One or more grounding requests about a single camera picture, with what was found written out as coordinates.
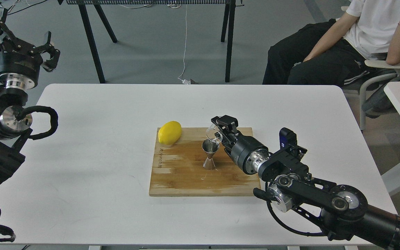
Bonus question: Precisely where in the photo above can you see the wooden cutting board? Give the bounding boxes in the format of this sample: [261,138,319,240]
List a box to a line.
[149,127,263,197]

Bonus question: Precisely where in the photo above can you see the yellow lemon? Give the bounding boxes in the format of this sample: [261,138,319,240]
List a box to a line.
[158,121,182,145]

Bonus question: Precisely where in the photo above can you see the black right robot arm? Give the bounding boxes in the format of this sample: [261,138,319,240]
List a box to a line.
[211,115,400,250]

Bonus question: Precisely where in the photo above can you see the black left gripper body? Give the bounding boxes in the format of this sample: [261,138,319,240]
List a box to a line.
[0,50,43,89]

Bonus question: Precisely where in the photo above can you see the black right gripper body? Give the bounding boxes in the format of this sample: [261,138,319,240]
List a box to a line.
[226,135,269,175]

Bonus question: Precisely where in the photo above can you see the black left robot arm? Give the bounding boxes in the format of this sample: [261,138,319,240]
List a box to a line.
[0,7,60,184]

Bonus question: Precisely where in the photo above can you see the steel double jigger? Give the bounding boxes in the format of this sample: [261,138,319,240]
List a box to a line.
[202,139,219,170]

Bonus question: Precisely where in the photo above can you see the beige grey chair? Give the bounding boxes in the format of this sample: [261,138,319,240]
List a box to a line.
[339,5,400,131]

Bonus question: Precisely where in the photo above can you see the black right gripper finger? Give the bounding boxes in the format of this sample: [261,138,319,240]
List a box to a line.
[211,115,239,139]
[217,134,237,155]

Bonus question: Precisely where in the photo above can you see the small clear glass cup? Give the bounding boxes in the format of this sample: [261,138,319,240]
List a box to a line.
[205,124,223,144]

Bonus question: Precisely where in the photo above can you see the white cable on floor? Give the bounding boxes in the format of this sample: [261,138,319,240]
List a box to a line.
[177,4,198,85]

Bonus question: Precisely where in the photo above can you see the seated person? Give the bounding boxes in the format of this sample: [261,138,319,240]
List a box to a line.
[262,0,400,87]

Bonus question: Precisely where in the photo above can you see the black metal table frame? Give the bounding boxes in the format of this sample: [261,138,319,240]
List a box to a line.
[57,0,245,84]

